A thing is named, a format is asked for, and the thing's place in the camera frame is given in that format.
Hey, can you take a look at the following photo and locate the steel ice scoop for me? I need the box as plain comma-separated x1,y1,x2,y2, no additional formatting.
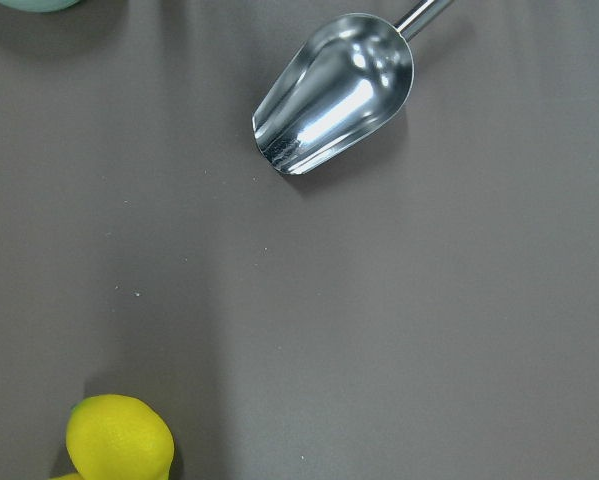
252,1,449,175

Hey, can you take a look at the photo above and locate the yellow lemon near plate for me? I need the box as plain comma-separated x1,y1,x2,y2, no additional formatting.
65,394,175,479

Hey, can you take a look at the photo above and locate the mint green bowl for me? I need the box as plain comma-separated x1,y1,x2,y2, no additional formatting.
0,0,80,13

